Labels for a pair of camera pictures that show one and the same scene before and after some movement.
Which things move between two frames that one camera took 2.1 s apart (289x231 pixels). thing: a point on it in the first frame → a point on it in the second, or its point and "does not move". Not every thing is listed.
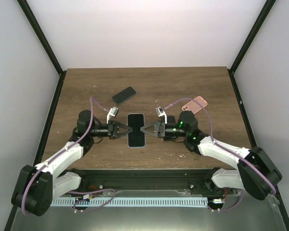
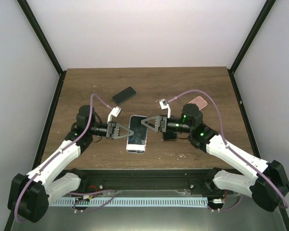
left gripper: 113,129 does not move
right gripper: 157,125 → 161,121
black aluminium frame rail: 97,180 does not move
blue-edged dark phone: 124,95 does not move
